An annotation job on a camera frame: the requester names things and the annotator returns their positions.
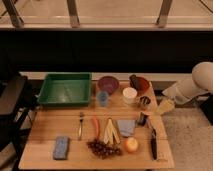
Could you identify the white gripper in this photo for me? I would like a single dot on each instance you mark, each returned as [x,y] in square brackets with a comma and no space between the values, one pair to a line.
[172,92]

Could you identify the blue towel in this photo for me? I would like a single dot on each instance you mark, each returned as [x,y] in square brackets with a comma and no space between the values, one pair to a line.
[126,127]

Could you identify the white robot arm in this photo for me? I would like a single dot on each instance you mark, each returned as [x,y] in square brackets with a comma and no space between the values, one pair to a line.
[199,83]

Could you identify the green plastic tray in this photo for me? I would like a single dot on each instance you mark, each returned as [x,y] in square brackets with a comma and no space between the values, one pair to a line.
[66,90]

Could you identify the small dark metal cup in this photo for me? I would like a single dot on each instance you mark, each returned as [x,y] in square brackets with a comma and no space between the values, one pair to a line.
[144,102]

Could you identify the red-orange bowl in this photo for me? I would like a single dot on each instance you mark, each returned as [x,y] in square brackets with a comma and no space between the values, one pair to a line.
[144,85]

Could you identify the white cup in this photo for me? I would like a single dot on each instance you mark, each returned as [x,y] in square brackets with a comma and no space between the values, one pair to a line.
[129,95]

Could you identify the dark object in bowl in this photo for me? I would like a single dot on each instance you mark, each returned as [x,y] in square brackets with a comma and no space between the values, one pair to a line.
[134,81]

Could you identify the orange fruit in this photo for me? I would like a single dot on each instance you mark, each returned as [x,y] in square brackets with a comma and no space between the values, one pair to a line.
[131,144]

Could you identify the purple bowl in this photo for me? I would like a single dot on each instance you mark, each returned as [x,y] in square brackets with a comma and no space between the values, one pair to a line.
[108,83]

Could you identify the yellow banana bunch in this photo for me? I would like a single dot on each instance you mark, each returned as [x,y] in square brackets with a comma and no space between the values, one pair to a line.
[111,135]

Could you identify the blue plastic cup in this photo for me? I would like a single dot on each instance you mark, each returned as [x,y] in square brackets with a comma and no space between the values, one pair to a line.
[102,98]

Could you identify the orange carrot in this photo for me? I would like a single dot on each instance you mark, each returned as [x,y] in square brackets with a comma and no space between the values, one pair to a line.
[97,127]

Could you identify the bunch of dark grapes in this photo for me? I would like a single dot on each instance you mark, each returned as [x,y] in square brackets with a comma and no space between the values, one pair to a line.
[102,150]

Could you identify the silver fork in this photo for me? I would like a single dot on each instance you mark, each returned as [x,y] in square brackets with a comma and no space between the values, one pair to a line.
[81,118]

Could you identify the blue sponge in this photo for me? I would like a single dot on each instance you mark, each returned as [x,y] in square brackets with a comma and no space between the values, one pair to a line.
[61,148]

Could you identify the dark chair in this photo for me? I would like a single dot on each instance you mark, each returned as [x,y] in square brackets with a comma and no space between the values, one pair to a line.
[16,100]

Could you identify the black handled knife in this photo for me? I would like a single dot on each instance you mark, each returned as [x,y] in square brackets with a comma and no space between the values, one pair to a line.
[153,142]

